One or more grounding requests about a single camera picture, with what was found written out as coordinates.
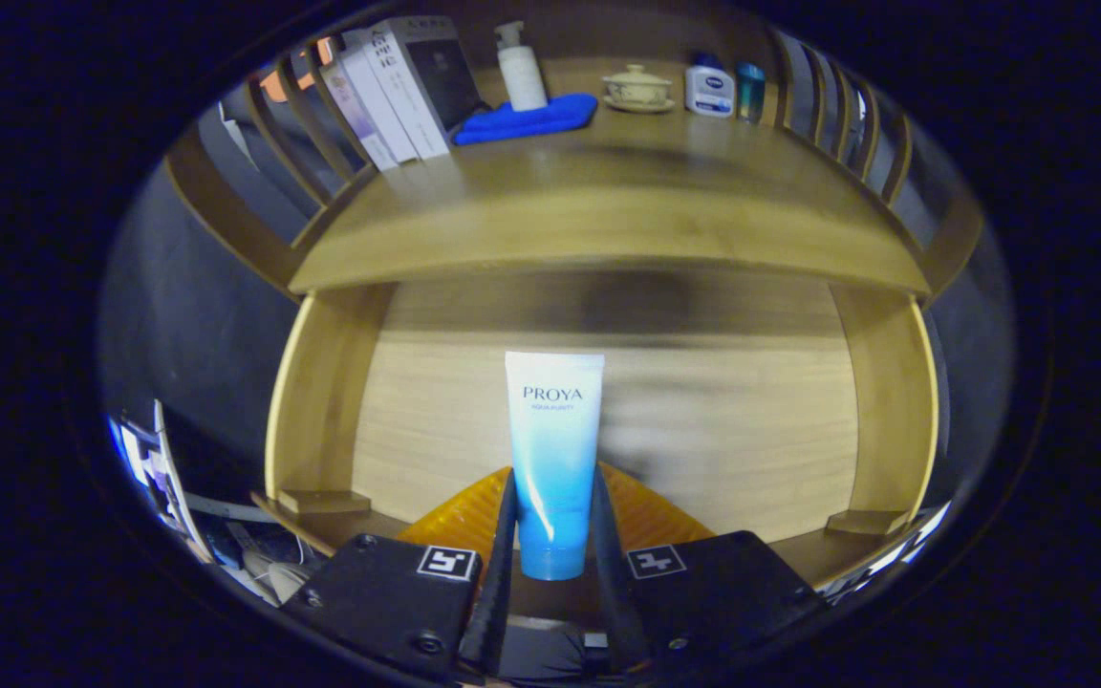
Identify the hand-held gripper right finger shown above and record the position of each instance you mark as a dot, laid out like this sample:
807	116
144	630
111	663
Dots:
613	602

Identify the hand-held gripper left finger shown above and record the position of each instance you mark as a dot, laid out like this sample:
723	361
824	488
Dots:
501	612

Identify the blue white cosmetic tube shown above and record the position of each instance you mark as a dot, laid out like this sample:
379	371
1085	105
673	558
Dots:
555	449

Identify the wooden drawer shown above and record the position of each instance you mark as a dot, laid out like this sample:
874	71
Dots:
723	430

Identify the wooden countertop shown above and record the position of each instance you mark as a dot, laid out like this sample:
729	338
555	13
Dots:
627	191

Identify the white blue equipment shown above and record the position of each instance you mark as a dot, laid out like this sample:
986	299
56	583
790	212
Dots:
159	468

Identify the blue folded cloth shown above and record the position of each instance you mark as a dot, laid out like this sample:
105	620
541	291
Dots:
527	119

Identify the lavender spine book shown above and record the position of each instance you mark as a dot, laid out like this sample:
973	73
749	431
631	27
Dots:
359	119

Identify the beige lidded teacup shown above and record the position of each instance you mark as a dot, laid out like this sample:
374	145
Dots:
638	89

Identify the white blue-capped lotion bottle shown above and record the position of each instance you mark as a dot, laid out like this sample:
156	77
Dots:
709	91

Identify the thin white book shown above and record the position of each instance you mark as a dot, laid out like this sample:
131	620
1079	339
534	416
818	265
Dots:
378	105

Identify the teal slim bottle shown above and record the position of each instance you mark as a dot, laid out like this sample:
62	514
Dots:
750	93

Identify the white pump bottle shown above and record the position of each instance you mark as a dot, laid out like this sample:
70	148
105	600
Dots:
522	76

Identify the thick white dark-cover book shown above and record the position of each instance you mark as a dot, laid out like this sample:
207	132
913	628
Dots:
407	86

